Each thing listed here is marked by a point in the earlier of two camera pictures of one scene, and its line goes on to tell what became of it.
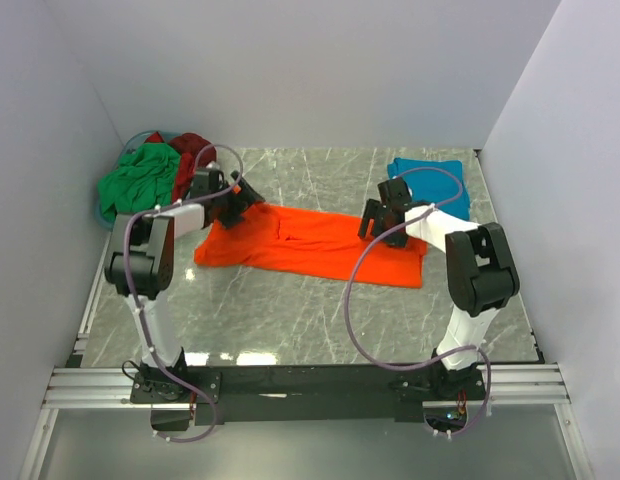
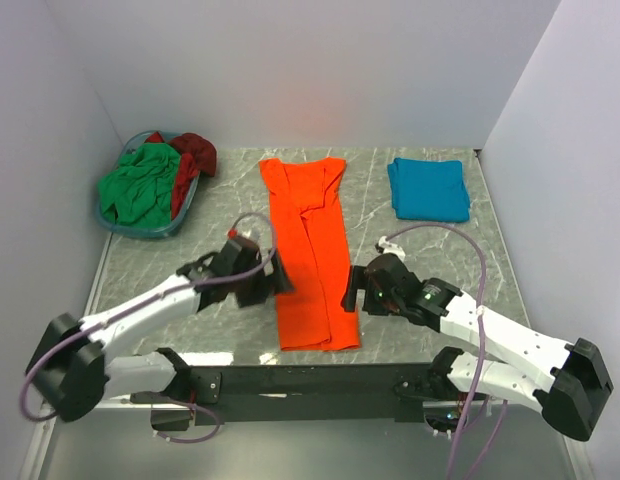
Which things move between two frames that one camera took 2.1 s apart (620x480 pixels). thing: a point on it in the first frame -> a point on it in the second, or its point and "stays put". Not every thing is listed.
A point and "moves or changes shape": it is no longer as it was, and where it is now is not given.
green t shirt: [141, 181] stays put
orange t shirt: [293, 243] moves or changes shape
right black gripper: [374, 210] -> [360, 279]
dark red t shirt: [189, 147] stays put
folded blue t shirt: [440, 182] stays put
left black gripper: [244, 200] -> [262, 291]
